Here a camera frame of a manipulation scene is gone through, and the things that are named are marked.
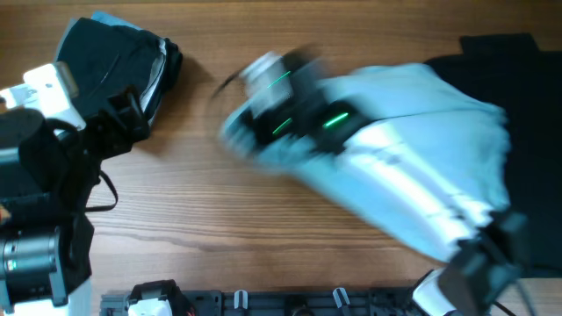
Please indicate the folded grey shirt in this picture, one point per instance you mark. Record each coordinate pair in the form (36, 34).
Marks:
(148, 95)

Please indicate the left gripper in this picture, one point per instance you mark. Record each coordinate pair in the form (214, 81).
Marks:
(132, 116)

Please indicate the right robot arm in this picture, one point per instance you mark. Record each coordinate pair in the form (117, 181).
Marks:
(286, 99)

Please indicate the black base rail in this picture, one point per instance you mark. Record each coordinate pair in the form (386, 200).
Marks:
(373, 302)

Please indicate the black shirt on right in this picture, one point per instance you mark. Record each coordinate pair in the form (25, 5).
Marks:
(512, 72)

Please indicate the light blue t-shirt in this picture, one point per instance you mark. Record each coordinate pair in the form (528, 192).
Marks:
(427, 169)

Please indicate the folded light blue shirt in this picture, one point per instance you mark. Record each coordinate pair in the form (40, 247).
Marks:
(99, 16)

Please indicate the folded black shirt on stack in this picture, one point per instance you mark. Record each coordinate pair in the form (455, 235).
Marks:
(105, 59)

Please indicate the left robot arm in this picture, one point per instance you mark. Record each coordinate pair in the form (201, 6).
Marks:
(48, 170)

